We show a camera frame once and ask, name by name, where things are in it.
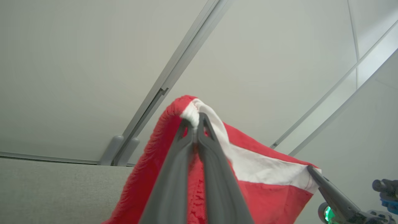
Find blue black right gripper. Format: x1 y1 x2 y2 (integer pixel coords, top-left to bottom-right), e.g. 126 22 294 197
307 165 398 224

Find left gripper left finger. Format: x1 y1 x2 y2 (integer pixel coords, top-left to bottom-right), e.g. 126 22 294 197
138 119 195 224

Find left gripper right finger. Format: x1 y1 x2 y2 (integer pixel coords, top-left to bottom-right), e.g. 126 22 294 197
197 112 254 224

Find red white basketball shorts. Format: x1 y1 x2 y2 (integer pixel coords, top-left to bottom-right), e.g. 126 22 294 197
101 95 322 224

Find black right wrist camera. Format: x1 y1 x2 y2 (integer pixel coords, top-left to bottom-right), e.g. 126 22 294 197
372 179 398 200

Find grey slanted partition frame rail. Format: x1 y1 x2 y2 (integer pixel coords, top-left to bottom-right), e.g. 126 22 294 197
270 20 398 156

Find grey partition post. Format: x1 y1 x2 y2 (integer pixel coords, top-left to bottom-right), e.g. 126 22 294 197
99 0 232 167

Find grey partition base rail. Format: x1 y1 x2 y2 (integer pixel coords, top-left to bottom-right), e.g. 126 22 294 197
0 151 100 165

